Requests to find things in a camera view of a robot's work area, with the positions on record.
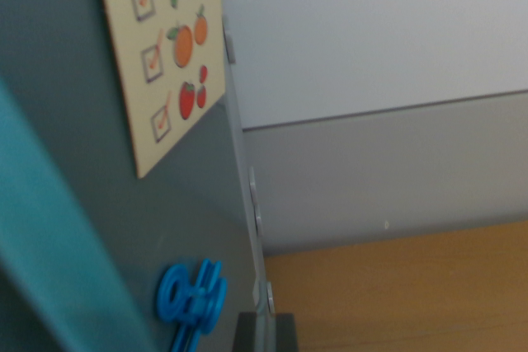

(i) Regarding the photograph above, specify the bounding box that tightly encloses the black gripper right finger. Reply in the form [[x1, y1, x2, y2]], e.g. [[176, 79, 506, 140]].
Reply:
[[266, 312, 299, 352]]

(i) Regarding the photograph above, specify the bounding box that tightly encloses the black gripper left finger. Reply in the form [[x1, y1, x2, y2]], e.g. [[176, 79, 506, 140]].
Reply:
[[233, 312, 267, 352]]

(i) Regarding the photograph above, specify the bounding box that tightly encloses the grey fridge door with clips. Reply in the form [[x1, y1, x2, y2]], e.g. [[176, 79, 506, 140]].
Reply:
[[0, 0, 266, 352]]

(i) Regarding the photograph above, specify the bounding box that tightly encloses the cream shopping checklist card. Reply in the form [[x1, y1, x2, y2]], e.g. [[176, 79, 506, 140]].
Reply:
[[93, 0, 227, 180]]

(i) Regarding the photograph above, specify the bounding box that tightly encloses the teal handle of clip door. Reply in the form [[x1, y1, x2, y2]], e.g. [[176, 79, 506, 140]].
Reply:
[[0, 75, 158, 352]]

